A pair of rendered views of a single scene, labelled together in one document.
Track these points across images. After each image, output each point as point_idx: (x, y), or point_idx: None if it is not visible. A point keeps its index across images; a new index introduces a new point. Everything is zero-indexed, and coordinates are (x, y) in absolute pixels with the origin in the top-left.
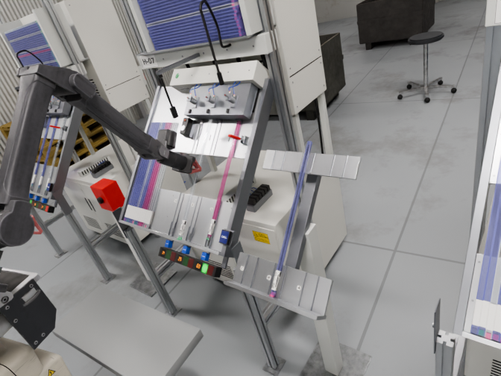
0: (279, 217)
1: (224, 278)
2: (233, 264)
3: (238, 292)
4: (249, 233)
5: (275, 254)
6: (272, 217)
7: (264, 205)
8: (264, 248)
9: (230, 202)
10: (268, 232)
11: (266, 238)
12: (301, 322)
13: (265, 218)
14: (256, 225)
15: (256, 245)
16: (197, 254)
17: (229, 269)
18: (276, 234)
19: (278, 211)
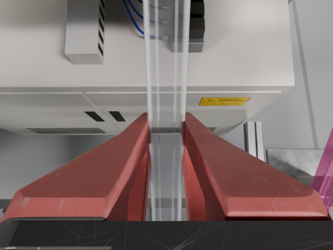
0: (283, 50)
1: (79, 134)
2: (110, 126)
3: (106, 136)
4: (187, 100)
5: (243, 111)
6: (265, 56)
7: (206, 16)
8: (216, 109)
9: (102, 39)
10: (257, 95)
11: (240, 101)
12: (230, 142)
13: (250, 67)
14: (223, 90)
15: (196, 109)
16: (8, 128)
17: (97, 129)
18: (280, 94)
19: (265, 28)
